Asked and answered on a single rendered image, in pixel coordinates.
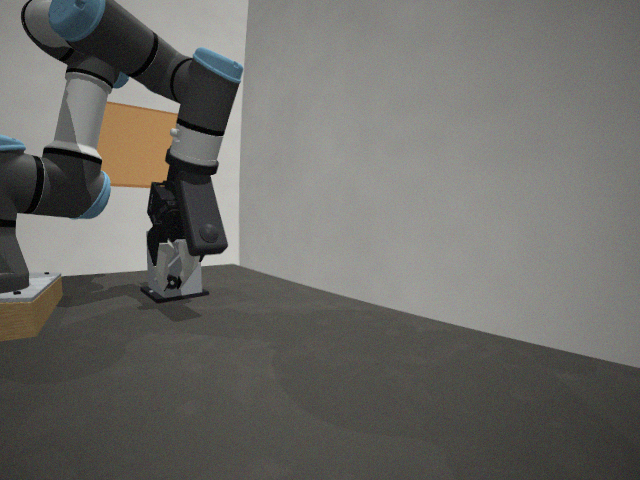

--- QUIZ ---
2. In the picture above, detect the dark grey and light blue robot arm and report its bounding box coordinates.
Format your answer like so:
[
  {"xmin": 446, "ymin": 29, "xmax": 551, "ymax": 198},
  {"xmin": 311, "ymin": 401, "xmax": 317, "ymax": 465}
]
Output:
[{"xmin": 0, "ymin": 0, "xmax": 243, "ymax": 294}]

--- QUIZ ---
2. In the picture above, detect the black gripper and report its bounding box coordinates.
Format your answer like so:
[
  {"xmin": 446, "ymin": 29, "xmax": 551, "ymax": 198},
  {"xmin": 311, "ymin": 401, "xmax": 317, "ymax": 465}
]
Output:
[{"xmin": 147, "ymin": 145, "xmax": 219, "ymax": 292}]

